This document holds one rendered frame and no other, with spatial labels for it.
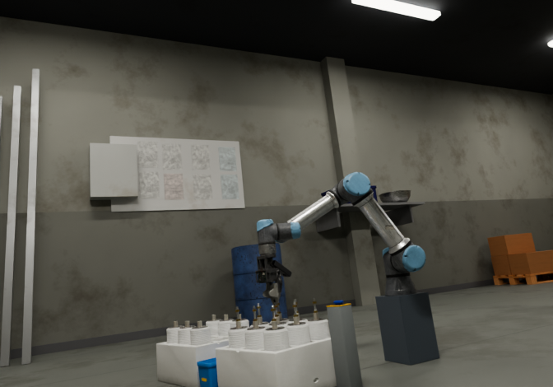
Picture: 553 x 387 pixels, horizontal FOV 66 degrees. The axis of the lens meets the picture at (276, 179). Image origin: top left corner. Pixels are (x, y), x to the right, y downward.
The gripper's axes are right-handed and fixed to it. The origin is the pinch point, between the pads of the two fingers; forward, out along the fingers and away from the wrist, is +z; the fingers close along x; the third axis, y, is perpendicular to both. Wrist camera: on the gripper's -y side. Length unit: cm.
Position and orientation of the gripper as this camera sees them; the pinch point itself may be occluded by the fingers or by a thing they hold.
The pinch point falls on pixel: (276, 301)
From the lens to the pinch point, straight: 192.8
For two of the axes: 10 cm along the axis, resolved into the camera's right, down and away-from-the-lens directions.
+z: 1.1, 9.7, -2.2
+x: 6.6, -2.4, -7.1
